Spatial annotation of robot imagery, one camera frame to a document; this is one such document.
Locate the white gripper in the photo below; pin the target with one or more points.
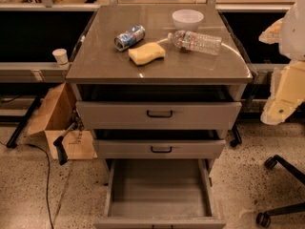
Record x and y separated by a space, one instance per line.
294 35

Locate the clear plastic water bottle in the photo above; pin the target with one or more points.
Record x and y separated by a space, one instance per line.
196 42

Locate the grey drawer cabinet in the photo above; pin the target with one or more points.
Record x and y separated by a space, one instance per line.
101 73

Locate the grey open bottom drawer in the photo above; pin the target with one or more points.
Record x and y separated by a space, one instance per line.
159 194

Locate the grey middle drawer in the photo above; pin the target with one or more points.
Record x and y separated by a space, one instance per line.
159 148

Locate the grey top drawer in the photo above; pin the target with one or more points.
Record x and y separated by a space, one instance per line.
158 115

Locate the white bowl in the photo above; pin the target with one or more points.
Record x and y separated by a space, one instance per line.
187 20

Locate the yellow sponge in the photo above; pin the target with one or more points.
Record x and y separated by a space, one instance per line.
146 53

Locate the crushed blue soda can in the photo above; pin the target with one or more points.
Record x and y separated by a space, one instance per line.
129 38

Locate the white paper cup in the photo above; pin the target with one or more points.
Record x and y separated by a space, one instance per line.
61 57

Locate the cardboard box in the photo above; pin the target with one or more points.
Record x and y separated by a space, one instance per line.
54 117

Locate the black handled tool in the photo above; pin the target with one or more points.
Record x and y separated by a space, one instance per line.
58 144

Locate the grey workbench rail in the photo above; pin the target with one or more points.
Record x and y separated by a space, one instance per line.
32 72

